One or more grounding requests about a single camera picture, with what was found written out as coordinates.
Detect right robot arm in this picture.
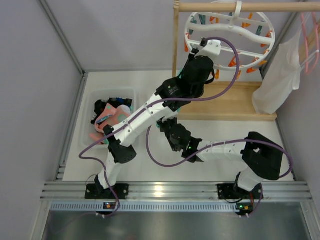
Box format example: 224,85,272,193
157,118,284,200

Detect purple cable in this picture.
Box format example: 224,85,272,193
146,124,294,218
78,37,241,218

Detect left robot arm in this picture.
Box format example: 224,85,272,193
94,54,214,196

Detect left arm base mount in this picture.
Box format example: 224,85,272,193
84,183,130,200

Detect white cloth garment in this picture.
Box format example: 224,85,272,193
252,30,302,115

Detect teal sock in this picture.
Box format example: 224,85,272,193
156,70,189,132

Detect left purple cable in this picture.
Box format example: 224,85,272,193
78,37,241,218

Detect white round clip hanger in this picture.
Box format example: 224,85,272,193
184,1,276,79

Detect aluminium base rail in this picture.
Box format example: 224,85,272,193
40,181,313,202

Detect wooden clothes rack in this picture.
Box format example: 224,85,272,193
172,0,320,122

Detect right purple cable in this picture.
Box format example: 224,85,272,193
146,124,294,218

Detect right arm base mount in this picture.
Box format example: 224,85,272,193
217,183,238,200

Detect grey slotted cable duct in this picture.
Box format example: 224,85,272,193
50,201,253,213

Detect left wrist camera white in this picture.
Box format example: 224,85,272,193
195,40,222,61

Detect pink sock front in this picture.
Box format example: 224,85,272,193
89,132,109,145

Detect pink clothes hanger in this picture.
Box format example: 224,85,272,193
299,12,320,75

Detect pink sock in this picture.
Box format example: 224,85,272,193
89,132,109,145
94,103,132,133

